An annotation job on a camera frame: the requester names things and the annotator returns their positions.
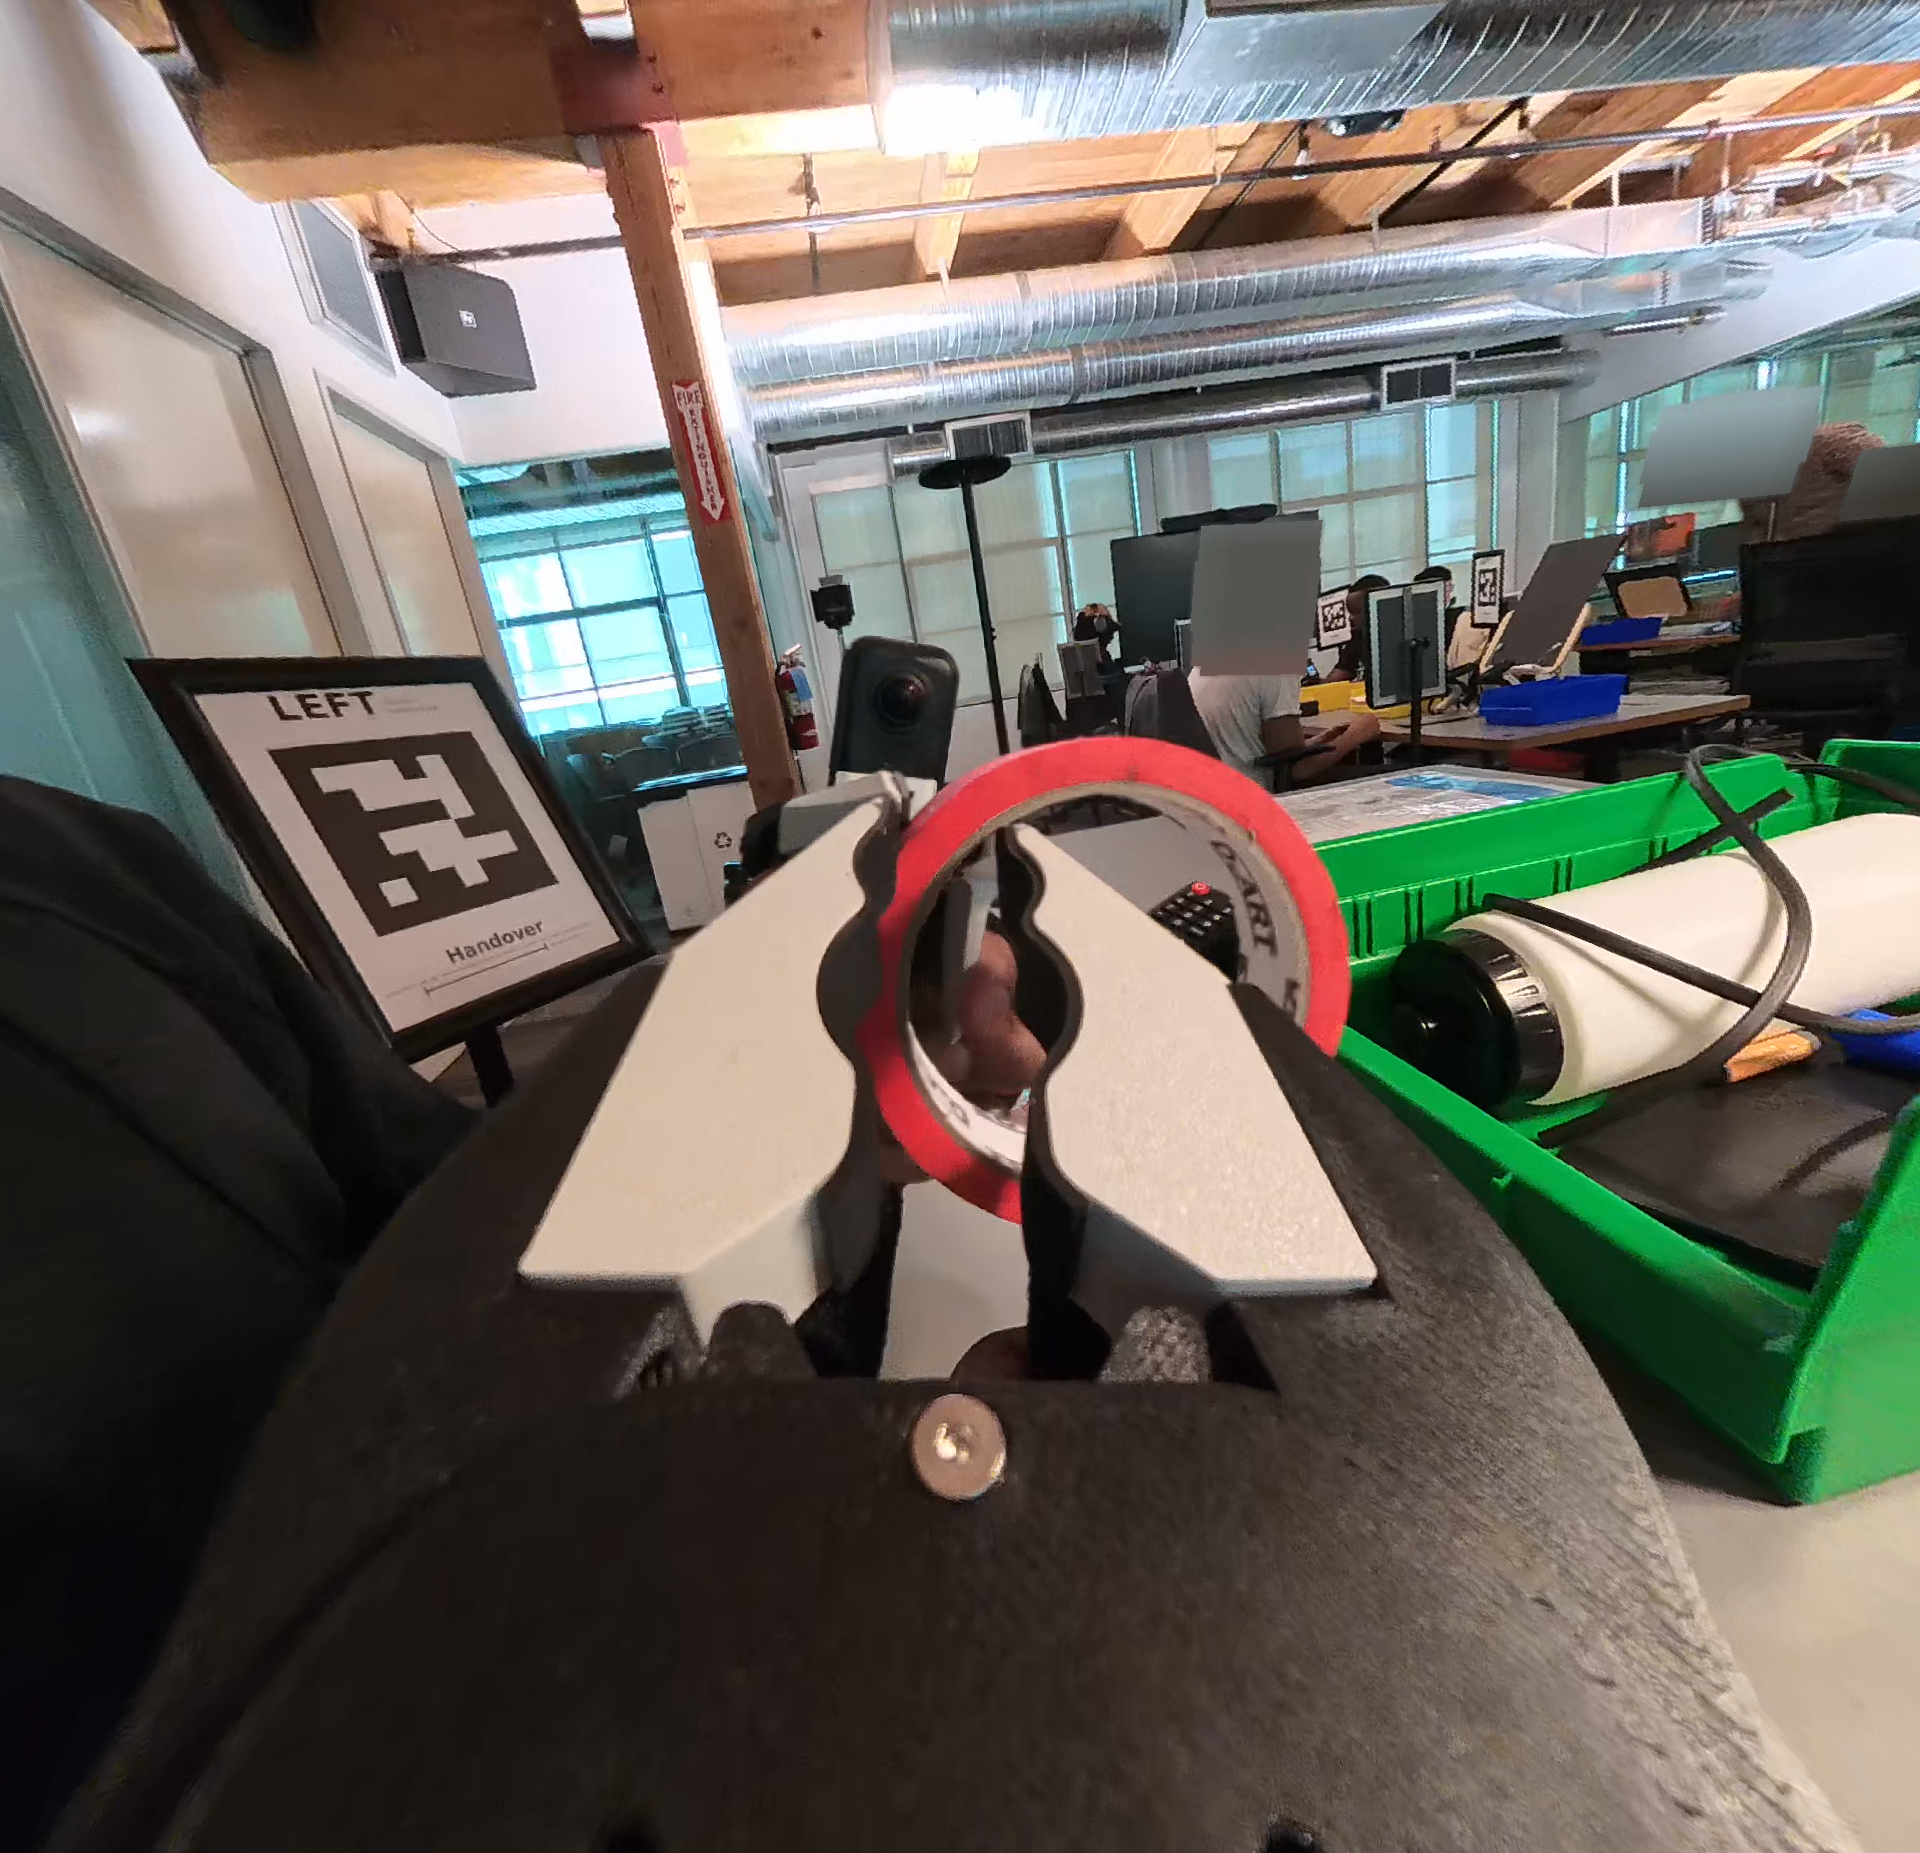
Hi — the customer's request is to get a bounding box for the small blue parts tray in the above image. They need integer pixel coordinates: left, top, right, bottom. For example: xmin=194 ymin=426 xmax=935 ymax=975
xmin=1477 ymin=672 xmax=1630 ymax=727

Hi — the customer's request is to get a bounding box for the plastic-sleeved paper sheet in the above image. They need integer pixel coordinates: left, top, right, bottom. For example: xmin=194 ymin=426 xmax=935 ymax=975
xmin=1282 ymin=765 xmax=1598 ymax=835

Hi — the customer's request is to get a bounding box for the black floor lamp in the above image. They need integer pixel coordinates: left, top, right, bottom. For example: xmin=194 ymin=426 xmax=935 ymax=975
xmin=918 ymin=456 xmax=1014 ymax=754

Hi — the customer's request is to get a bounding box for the green plastic bin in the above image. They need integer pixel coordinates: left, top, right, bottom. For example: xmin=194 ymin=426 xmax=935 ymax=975
xmin=1312 ymin=737 xmax=1920 ymax=1505

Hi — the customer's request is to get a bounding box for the white bottle black base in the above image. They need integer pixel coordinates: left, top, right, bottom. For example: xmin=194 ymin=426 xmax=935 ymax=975
xmin=1388 ymin=813 xmax=1920 ymax=1113

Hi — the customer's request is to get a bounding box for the large duct with vent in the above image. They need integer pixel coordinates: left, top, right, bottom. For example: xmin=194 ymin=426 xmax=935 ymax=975
xmin=869 ymin=0 xmax=1920 ymax=162

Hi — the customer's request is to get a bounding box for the black mat sheet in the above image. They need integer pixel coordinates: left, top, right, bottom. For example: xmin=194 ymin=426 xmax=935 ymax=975
xmin=1559 ymin=1050 xmax=1920 ymax=1277

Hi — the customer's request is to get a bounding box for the black computer monitor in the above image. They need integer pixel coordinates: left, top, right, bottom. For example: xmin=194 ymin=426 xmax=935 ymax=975
xmin=1739 ymin=520 xmax=1920 ymax=714

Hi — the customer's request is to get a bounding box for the red tape roll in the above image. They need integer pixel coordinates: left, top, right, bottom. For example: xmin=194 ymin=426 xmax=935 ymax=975
xmin=857 ymin=737 xmax=1352 ymax=1228

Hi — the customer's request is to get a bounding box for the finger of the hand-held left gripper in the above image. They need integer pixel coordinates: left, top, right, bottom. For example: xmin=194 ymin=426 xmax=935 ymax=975
xmin=935 ymin=852 xmax=1002 ymax=1050
xmin=778 ymin=770 xmax=918 ymax=853

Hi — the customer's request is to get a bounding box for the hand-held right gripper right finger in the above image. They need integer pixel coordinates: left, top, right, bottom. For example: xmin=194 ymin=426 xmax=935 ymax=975
xmin=996 ymin=822 xmax=1379 ymax=1386

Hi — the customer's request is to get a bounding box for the wooden post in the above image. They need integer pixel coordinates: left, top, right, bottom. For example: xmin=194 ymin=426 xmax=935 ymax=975
xmin=599 ymin=127 xmax=805 ymax=805

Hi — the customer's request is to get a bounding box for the small upright screen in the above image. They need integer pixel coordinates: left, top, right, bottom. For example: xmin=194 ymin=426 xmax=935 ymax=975
xmin=1363 ymin=577 xmax=1450 ymax=714

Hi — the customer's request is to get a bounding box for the black cable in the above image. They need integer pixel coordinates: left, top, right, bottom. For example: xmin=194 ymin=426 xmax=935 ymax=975
xmin=1477 ymin=745 xmax=1920 ymax=1098

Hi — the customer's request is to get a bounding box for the red post sign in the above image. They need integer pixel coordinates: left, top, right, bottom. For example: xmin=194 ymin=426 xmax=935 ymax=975
xmin=673 ymin=378 xmax=731 ymax=522

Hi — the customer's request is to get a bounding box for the grey tilted panel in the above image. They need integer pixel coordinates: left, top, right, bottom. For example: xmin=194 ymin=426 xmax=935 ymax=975
xmin=1485 ymin=532 xmax=1627 ymax=678

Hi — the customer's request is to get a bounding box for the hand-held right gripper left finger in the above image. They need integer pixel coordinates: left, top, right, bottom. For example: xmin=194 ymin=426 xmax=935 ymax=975
xmin=517 ymin=789 xmax=912 ymax=1322

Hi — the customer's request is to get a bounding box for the silver air duct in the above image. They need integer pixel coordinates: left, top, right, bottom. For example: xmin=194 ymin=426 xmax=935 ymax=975
xmin=720 ymin=210 xmax=1772 ymax=444

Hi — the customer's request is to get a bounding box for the black remote control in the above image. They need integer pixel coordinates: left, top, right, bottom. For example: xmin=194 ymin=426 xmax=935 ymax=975
xmin=1148 ymin=879 xmax=1242 ymax=978

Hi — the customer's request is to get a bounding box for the black wall speaker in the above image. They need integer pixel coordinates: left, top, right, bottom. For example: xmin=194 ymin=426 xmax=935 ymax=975
xmin=373 ymin=261 xmax=537 ymax=399

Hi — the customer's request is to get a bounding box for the black framed marker sign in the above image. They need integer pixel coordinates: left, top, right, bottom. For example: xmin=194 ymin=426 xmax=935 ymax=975
xmin=129 ymin=657 xmax=654 ymax=1105

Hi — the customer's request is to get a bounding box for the large black display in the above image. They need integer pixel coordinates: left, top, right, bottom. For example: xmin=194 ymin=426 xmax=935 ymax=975
xmin=1110 ymin=532 xmax=1204 ymax=663

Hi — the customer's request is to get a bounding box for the white cabinet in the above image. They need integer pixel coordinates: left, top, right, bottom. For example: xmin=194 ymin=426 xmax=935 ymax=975
xmin=637 ymin=773 xmax=756 ymax=932

